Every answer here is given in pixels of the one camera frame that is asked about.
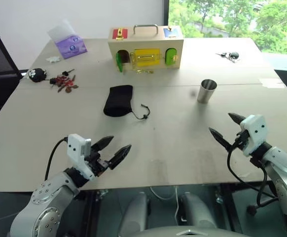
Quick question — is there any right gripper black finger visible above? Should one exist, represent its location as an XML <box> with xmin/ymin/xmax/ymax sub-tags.
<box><xmin>228</xmin><ymin>113</ymin><xmax>247</xmax><ymax>125</ymax></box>
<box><xmin>209</xmin><ymin>127</ymin><xmax>234</xmax><ymax>151</ymax></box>

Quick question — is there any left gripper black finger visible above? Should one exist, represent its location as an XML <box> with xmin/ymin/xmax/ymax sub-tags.
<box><xmin>91</xmin><ymin>135</ymin><xmax>115</xmax><ymax>152</ymax></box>
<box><xmin>108</xmin><ymin>144</ymin><xmax>132</xmax><ymax>170</ymax></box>

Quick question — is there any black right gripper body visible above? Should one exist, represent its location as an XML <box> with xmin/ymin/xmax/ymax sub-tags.
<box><xmin>231</xmin><ymin>129</ymin><xmax>250</xmax><ymax>152</ymax></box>

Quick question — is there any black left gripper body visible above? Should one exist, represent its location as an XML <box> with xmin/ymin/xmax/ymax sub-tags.
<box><xmin>84</xmin><ymin>144</ymin><xmax>111</xmax><ymax>177</ymax></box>

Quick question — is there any stainless steel cup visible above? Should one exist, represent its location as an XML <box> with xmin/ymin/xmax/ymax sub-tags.
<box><xmin>197</xmin><ymin>79</ymin><xmax>218</xmax><ymax>104</ymax></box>

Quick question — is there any translucent tape strip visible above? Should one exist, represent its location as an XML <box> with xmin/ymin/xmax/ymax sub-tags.
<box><xmin>259</xmin><ymin>78</ymin><xmax>286</xmax><ymax>89</ymax></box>

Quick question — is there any grey left robot leg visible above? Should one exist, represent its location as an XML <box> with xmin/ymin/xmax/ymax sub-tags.
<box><xmin>122</xmin><ymin>191</ymin><xmax>151</xmax><ymax>233</ymax></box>

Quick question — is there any grey robot leg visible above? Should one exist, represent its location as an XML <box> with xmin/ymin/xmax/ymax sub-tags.
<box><xmin>179</xmin><ymin>191</ymin><xmax>217</xmax><ymax>229</ymax></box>
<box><xmin>122</xmin><ymin>191</ymin><xmax>151</xmax><ymax>233</ymax></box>

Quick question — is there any key bunch with black fob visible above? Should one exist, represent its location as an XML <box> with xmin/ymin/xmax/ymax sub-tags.
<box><xmin>215</xmin><ymin>50</ymin><xmax>241</xmax><ymax>64</ymax></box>

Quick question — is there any red brown charm bunch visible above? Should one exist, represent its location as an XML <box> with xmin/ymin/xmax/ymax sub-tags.
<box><xmin>49</xmin><ymin>75</ymin><xmax>80</xmax><ymax>94</ymax></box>

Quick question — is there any grey right robot leg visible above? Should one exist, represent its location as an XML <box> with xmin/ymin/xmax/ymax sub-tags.
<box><xmin>179</xmin><ymin>191</ymin><xmax>217</xmax><ymax>229</ymax></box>

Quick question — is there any grey robot torso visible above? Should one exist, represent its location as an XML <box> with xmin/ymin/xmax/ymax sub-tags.
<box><xmin>133</xmin><ymin>225</ymin><xmax>243</xmax><ymax>237</ymax></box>

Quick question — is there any purple tissue pack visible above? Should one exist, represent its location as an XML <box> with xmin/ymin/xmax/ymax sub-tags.
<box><xmin>46</xmin><ymin>21</ymin><xmax>88</xmax><ymax>60</ymax></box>

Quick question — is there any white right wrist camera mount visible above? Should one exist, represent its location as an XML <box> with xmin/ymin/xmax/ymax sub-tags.
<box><xmin>239</xmin><ymin>114</ymin><xmax>267</xmax><ymax>157</ymax></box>

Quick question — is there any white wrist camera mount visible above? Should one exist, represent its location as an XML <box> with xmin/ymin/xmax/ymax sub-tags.
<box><xmin>67</xmin><ymin>134</ymin><xmax>96</xmax><ymax>182</ymax></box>
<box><xmin>239</xmin><ymin>114</ymin><xmax>267</xmax><ymax>157</ymax></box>

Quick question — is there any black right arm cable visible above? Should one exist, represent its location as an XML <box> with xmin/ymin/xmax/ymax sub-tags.
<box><xmin>227</xmin><ymin>144</ymin><xmax>278</xmax><ymax>216</ymax></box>

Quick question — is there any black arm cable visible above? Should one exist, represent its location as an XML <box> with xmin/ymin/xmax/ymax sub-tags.
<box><xmin>44</xmin><ymin>137</ymin><xmax>69</xmax><ymax>182</ymax></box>
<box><xmin>227</xmin><ymin>144</ymin><xmax>278</xmax><ymax>216</ymax></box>

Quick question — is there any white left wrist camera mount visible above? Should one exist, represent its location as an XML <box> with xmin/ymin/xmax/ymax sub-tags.
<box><xmin>67</xmin><ymin>134</ymin><xmax>96</xmax><ymax>182</ymax></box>

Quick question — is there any black drawstring pouch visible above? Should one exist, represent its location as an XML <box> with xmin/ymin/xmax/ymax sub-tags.
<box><xmin>103</xmin><ymin>85</ymin><xmax>151</xmax><ymax>120</ymax></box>

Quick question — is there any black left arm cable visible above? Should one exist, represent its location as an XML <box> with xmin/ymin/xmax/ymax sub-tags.
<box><xmin>44</xmin><ymin>137</ymin><xmax>69</xmax><ymax>182</ymax></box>

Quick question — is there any white cable under table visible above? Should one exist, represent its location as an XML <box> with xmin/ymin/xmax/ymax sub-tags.
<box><xmin>149</xmin><ymin>186</ymin><xmax>184</xmax><ymax>223</ymax></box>

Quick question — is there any black round plush keychain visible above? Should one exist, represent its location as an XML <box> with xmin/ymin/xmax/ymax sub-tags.
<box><xmin>27</xmin><ymin>68</ymin><xmax>48</xmax><ymax>83</ymax></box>

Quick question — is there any wooden lock box with handle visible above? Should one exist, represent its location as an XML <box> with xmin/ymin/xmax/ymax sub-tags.
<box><xmin>108</xmin><ymin>24</ymin><xmax>184</xmax><ymax>75</ymax></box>

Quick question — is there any black window frame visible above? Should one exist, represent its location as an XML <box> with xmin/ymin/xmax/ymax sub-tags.
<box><xmin>163</xmin><ymin>0</ymin><xmax>170</xmax><ymax>39</ymax></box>

